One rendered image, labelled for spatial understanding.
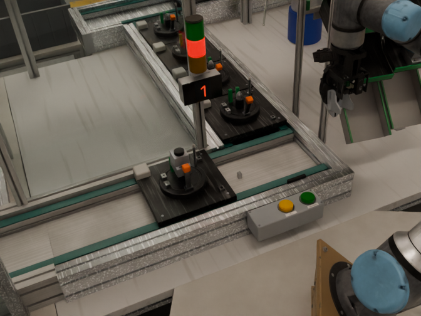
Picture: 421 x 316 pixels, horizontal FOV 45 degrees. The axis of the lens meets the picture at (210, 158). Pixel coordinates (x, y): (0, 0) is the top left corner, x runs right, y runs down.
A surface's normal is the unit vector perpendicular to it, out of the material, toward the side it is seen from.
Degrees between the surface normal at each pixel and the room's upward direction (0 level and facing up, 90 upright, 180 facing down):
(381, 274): 63
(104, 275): 90
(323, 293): 44
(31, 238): 0
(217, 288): 0
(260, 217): 0
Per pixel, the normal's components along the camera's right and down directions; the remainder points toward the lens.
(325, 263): 0.65, -0.51
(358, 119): 0.12, -0.11
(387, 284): -0.76, 0.00
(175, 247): 0.40, 0.57
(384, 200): -0.06, -0.77
